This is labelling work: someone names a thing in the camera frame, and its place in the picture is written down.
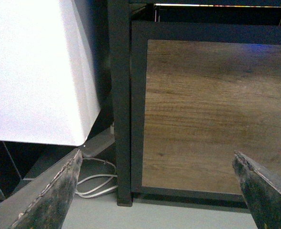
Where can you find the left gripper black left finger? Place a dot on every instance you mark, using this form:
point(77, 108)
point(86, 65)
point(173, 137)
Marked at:
point(45, 201)

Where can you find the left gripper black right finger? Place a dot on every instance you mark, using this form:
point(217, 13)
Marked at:
point(261, 190)

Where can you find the white box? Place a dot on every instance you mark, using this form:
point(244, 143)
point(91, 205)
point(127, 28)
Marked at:
point(48, 91)

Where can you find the black frame wooden cabinet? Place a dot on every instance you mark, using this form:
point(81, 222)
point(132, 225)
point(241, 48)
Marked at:
point(193, 82)

